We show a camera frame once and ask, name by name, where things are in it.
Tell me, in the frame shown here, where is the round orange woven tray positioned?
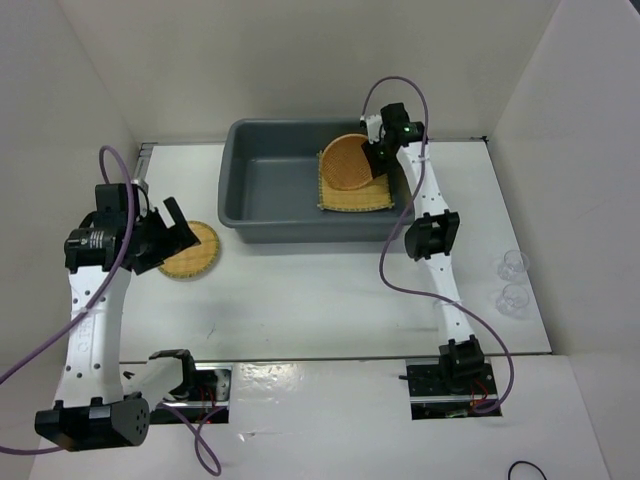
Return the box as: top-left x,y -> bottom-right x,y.
319,133 -> 374,191

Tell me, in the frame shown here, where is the round yellow bamboo tray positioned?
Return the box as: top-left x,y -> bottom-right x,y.
158,220 -> 221,280

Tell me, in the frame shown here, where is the rectangular bamboo mat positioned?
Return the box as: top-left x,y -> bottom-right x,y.
317,150 -> 395,213

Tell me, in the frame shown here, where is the clear plastic cup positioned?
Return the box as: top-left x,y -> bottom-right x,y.
494,284 -> 530,318
497,250 -> 530,283

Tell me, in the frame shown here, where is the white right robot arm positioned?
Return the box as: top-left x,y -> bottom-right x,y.
360,103 -> 485,393

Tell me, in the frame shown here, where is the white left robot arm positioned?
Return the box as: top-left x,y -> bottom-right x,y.
34,183 -> 199,452

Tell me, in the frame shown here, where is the grey plastic bin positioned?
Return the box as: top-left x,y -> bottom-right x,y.
218,118 -> 411,244

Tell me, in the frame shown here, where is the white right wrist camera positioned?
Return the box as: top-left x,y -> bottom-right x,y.
360,114 -> 384,144

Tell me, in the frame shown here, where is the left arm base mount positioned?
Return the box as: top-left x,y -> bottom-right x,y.
120,357 -> 232,426

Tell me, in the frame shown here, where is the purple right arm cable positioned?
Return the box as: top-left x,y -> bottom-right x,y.
360,76 -> 517,416

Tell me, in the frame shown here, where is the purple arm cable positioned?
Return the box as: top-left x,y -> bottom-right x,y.
0,145 -> 223,476
360,76 -> 517,416

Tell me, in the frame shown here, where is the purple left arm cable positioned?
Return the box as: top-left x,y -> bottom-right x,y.
0,145 -> 223,476

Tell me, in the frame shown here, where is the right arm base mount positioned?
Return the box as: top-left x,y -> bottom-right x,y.
398,359 -> 499,421

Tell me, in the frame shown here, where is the thin black cable loop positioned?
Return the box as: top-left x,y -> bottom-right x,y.
507,460 -> 549,480

